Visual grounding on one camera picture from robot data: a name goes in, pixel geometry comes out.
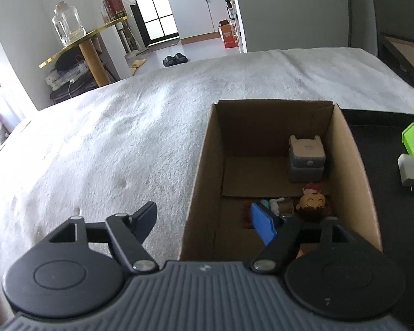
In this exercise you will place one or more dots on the yellow slipper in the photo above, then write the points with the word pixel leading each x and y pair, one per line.
pixel 138 62

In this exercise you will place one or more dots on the green cube toy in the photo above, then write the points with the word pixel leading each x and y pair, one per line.
pixel 413 138

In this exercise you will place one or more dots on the grey cube pig toy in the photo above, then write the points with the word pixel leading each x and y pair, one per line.
pixel 305 158

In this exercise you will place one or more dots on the gold round table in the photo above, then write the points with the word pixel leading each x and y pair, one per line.
pixel 82 41

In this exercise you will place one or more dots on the white kitchen cabinet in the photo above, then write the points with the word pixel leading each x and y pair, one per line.
pixel 200 13

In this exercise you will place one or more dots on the clear glass jar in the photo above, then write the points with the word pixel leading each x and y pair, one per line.
pixel 69 26

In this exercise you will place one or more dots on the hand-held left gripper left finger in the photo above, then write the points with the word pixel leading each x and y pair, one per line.
pixel 146 220

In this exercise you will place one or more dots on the white power strip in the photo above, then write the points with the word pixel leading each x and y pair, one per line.
pixel 65 76

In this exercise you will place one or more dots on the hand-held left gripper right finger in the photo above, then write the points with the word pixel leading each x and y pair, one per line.
pixel 264 222

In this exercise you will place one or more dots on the dark spray bottle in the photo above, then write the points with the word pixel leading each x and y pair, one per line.
pixel 230 9

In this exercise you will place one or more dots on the white charger plug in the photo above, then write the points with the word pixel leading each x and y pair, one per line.
pixel 409 169

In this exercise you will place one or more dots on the brown cardboard box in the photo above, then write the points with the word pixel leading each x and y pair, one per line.
pixel 348 165

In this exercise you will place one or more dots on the black shallow frame box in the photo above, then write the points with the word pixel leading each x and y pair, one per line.
pixel 407 58

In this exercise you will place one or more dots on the orange cardboard box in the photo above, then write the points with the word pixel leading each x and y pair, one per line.
pixel 227 36

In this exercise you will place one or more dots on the black tray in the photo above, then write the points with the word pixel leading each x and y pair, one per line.
pixel 393 220

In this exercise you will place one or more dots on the brown-haired smiling doll figurine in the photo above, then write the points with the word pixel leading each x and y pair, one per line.
pixel 312 203

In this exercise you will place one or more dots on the red and white carton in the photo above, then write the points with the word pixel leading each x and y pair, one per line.
pixel 114 8

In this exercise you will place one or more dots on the white fluffy blanket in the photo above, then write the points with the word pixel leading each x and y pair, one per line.
pixel 107 144

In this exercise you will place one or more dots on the small brown doll figurine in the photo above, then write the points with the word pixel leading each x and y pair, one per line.
pixel 281 207

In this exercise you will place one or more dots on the grey upholstered headboard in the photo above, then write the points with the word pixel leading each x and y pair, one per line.
pixel 395 10

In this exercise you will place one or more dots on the black framed glass door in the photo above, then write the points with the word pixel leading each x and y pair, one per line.
pixel 155 7

